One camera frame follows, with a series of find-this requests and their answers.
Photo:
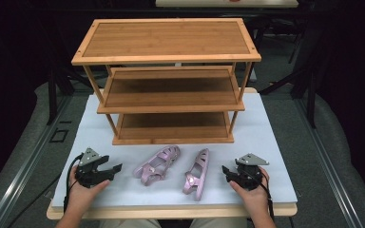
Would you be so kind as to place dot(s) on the pink sandal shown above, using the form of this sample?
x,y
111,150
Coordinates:
x,y
157,164
198,172

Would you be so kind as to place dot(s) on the person's leg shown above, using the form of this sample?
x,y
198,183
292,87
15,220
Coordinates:
x,y
130,223
218,223

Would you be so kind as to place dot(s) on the person's left leg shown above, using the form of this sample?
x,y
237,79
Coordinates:
x,y
130,223

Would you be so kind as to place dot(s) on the person's left hand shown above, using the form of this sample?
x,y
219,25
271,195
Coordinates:
x,y
82,196

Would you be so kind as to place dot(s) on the three-tier wooden shelf rack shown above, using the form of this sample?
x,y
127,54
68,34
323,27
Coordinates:
x,y
166,42

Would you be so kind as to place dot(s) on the metal floor rail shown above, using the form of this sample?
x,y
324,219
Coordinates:
x,y
329,164
22,177

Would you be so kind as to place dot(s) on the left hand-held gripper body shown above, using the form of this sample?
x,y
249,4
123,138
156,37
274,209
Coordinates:
x,y
88,172

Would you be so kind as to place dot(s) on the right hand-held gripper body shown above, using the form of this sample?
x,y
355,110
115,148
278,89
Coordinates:
x,y
248,175

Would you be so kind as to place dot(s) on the person's right leg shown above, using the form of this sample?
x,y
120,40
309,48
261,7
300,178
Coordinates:
x,y
218,223

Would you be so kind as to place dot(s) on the wooden table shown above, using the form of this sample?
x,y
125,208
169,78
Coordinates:
x,y
171,213

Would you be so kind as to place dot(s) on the white foam mat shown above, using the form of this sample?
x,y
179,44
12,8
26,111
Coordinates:
x,y
253,139

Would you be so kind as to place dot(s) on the black metal stand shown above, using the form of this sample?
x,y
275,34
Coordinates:
x,y
52,95

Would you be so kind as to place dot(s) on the person's right hand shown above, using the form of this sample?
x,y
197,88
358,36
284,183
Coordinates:
x,y
256,199

